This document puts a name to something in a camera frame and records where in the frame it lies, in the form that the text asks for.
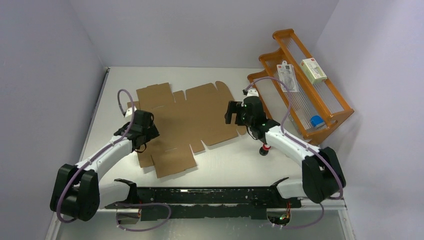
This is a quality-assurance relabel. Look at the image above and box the brown cardboard box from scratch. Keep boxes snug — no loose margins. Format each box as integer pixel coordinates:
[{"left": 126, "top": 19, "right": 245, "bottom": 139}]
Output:
[{"left": 134, "top": 81, "right": 247, "bottom": 178}]

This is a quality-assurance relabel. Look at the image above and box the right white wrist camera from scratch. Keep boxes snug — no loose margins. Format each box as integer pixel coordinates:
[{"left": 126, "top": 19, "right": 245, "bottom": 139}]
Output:
[{"left": 245, "top": 88, "right": 259, "bottom": 98}]

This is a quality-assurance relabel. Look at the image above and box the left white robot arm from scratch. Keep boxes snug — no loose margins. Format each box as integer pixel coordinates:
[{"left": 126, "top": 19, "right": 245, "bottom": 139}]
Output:
[{"left": 49, "top": 110, "right": 160, "bottom": 222}]

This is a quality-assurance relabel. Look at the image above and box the blue tape roll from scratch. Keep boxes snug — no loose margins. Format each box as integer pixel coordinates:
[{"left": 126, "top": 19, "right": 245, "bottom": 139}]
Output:
[{"left": 310, "top": 115, "right": 326, "bottom": 129}]

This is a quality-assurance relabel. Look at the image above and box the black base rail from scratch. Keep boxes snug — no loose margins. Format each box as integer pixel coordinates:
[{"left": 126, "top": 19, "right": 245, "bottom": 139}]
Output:
[{"left": 124, "top": 184, "right": 302, "bottom": 221}]

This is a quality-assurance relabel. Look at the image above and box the red black push button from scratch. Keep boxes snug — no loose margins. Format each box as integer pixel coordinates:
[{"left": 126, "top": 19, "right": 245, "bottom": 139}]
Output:
[{"left": 259, "top": 143, "right": 271, "bottom": 156}]

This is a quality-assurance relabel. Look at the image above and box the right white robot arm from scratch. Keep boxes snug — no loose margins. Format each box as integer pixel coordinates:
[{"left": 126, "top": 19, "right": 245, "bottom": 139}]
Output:
[{"left": 224, "top": 96, "right": 346, "bottom": 207}]

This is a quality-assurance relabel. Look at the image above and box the clear packaged item with card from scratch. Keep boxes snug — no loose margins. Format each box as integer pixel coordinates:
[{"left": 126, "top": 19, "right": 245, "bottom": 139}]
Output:
[{"left": 276, "top": 60, "right": 300, "bottom": 93}]

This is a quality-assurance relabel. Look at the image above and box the white green small box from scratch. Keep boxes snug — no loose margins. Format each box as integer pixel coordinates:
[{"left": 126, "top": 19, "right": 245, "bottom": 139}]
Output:
[{"left": 299, "top": 57, "right": 328, "bottom": 85}]

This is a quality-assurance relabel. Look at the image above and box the orange wooden shelf rack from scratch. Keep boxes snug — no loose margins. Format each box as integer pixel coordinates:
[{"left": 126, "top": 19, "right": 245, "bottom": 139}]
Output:
[{"left": 247, "top": 28, "right": 354, "bottom": 145}]

